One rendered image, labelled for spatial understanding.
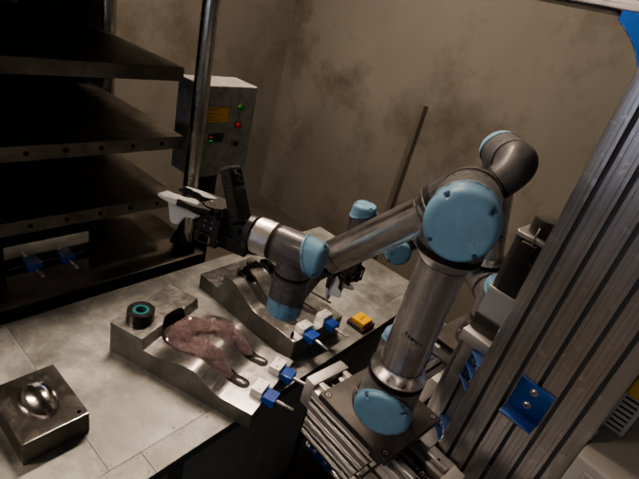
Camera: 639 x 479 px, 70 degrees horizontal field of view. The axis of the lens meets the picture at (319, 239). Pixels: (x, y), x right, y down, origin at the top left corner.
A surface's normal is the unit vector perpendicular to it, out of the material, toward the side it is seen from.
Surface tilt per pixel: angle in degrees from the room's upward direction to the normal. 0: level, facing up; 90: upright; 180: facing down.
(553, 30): 90
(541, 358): 90
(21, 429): 0
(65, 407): 0
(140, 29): 90
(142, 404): 0
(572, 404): 90
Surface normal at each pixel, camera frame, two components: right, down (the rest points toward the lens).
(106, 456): 0.23, -0.86
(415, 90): -0.72, 0.17
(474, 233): -0.33, 0.24
